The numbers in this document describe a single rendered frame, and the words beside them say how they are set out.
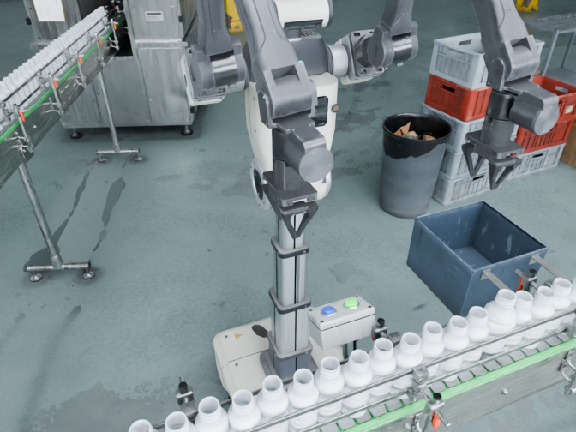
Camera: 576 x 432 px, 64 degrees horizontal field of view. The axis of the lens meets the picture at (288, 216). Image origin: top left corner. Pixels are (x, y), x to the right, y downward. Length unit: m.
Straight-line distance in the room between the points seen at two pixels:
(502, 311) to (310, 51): 0.79
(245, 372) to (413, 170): 1.77
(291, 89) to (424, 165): 2.49
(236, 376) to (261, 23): 1.56
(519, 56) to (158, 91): 3.76
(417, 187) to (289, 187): 2.50
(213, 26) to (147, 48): 3.34
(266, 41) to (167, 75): 3.66
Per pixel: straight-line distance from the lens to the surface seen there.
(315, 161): 0.68
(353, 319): 1.08
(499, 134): 1.00
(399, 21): 1.20
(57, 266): 3.03
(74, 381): 2.54
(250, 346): 2.12
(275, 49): 0.72
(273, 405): 0.91
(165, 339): 2.56
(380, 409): 1.08
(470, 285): 1.58
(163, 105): 4.47
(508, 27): 0.96
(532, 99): 0.94
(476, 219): 1.93
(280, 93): 0.70
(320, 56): 1.30
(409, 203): 3.30
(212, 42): 1.02
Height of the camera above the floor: 1.90
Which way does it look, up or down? 35 degrees down
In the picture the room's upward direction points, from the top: straight up
